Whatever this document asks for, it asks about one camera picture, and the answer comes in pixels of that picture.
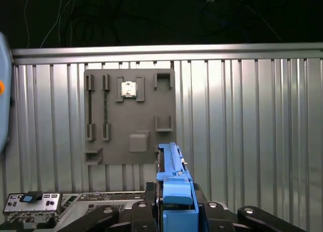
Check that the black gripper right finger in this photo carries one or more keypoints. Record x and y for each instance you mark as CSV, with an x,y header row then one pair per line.
x,y
219,217

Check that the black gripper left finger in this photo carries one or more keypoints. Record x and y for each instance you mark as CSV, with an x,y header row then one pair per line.
x,y
141,217

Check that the hard disk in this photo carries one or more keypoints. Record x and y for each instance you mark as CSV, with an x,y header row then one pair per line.
x,y
176,191

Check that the black open PC case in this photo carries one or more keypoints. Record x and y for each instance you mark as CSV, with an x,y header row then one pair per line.
x,y
101,204

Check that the grey parts rack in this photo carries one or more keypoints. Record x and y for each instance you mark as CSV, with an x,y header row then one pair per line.
x,y
126,121

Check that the black clip with blue face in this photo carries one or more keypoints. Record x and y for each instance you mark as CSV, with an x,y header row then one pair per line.
x,y
27,198

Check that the silver CPU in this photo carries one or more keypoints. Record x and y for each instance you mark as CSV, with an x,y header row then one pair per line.
x,y
129,89

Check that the pale blue teach pendant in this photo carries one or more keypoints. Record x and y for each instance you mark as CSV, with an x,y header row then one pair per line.
x,y
5,116

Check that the grey metal rear bracket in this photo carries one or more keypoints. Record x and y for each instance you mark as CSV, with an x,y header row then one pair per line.
x,y
50,204

